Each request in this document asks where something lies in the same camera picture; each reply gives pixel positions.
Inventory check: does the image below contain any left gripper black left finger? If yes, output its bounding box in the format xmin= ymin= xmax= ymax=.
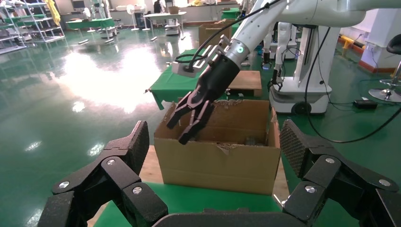
xmin=37 ymin=120 xmax=169 ymax=227

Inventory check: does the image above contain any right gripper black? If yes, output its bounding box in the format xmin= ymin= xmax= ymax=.
xmin=166 ymin=54 xmax=240 ymax=145

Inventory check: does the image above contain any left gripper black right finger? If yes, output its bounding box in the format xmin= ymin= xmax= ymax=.
xmin=279 ymin=119 xmax=401 ymax=227

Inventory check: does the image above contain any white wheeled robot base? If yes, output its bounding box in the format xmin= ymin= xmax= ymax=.
xmin=269 ymin=22 xmax=341 ymax=115

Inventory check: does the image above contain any large open cardboard carton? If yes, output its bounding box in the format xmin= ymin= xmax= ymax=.
xmin=153 ymin=99 xmax=282 ymax=196

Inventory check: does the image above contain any distant brown cardboard box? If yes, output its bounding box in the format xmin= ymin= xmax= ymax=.
xmin=198 ymin=19 xmax=234 ymax=48

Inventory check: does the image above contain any green tablecloth with hanging corner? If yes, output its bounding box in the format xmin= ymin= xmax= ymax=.
xmin=148 ymin=48 xmax=220 ymax=111

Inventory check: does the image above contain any plywood table board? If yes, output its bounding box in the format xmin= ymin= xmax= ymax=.
xmin=87 ymin=145 xmax=290 ymax=227

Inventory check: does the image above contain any large green tablecloth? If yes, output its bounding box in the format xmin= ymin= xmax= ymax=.
xmin=94 ymin=182 xmax=283 ymax=227

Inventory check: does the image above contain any black power adapter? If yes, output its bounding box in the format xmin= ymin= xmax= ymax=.
xmin=353 ymin=99 xmax=378 ymax=110

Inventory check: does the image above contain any chrome stool with black seat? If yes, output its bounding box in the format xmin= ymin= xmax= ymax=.
xmin=368 ymin=33 xmax=401 ymax=104

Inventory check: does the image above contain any white table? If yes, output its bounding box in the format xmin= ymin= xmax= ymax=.
xmin=143 ymin=11 xmax=188 ymax=41

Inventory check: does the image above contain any white standing fan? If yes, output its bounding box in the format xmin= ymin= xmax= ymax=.
xmin=126 ymin=4 xmax=140 ymax=32

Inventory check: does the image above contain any distant green covered table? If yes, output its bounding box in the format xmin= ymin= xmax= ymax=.
xmin=65 ymin=17 xmax=116 ymax=41

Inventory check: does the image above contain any metal shelf rack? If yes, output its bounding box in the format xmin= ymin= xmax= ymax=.
xmin=0 ymin=0 xmax=66 ymax=55

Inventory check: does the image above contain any yellow hanging cloth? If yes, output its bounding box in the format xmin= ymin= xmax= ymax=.
xmin=44 ymin=0 xmax=62 ymax=26

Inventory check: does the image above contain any black floor cable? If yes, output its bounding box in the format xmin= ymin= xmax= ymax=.
xmin=304 ymin=26 xmax=401 ymax=145

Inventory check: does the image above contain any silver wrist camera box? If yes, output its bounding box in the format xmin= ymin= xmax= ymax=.
xmin=171 ymin=60 xmax=202 ymax=79

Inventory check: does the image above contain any black camera cable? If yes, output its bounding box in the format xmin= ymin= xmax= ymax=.
xmin=174 ymin=0 xmax=283 ymax=73

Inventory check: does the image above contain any silver camera mounting bracket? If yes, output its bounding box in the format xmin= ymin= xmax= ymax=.
xmin=192 ymin=34 xmax=231 ymax=68

